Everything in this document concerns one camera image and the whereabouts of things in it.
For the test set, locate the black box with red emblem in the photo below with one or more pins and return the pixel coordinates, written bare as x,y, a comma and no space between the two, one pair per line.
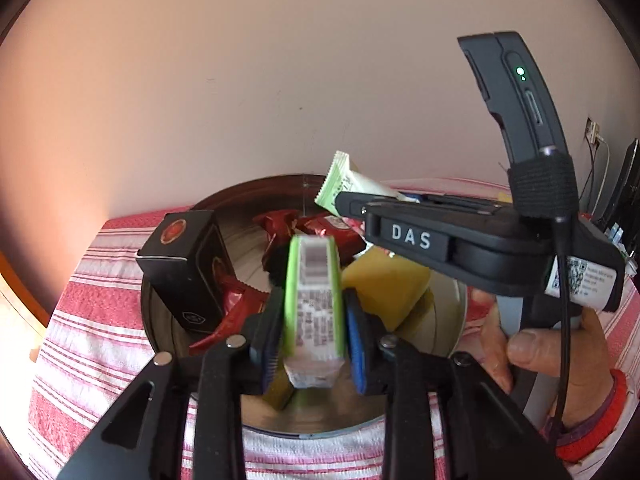
190,280

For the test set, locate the green white snack bar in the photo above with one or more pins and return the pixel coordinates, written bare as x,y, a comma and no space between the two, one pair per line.
340,185

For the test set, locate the wall socket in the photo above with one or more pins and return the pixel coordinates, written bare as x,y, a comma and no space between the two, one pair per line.
593,130

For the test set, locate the round printed cookie tin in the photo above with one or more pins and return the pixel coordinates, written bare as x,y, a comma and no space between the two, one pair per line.
320,417

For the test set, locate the white green packet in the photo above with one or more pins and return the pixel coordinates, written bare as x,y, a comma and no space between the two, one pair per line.
312,310

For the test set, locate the wooden furniture edge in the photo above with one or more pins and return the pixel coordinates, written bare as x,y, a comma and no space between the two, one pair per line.
15,305

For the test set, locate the black flat screen monitor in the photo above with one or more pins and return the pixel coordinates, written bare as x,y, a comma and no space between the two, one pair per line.
625,185

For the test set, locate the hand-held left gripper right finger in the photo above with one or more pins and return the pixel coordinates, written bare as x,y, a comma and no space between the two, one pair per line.
357,340

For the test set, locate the person's right forearm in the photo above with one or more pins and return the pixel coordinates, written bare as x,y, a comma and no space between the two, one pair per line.
595,425

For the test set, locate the red white striped tablecloth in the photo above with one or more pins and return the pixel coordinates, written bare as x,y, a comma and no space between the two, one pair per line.
85,310

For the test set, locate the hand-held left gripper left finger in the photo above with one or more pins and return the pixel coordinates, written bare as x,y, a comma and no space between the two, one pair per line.
267,340

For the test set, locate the person's right hand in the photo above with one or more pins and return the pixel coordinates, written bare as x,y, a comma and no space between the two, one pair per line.
530,352

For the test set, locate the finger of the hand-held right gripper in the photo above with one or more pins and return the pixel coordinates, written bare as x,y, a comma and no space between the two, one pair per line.
352,207

